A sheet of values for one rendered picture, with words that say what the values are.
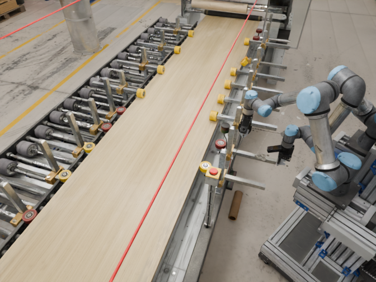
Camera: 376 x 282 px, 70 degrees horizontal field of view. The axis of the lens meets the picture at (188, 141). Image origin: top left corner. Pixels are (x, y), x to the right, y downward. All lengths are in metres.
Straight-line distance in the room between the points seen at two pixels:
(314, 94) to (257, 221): 1.63
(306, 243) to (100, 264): 1.61
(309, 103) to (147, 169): 1.07
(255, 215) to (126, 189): 1.42
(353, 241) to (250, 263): 1.04
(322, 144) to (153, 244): 1.00
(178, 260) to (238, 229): 0.97
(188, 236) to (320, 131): 1.04
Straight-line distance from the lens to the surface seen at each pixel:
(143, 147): 2.00
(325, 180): 1.50
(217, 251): 2.53
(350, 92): 1.68
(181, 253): 1.83
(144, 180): 1.79
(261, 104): 1.69
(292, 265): 2.36
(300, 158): 3.39
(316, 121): 1.42
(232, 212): 2.63
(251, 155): 2.02
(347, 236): 1.73
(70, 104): 2.71
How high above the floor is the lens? 2.30
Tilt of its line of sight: 44 degrees down
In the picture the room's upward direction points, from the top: straight up
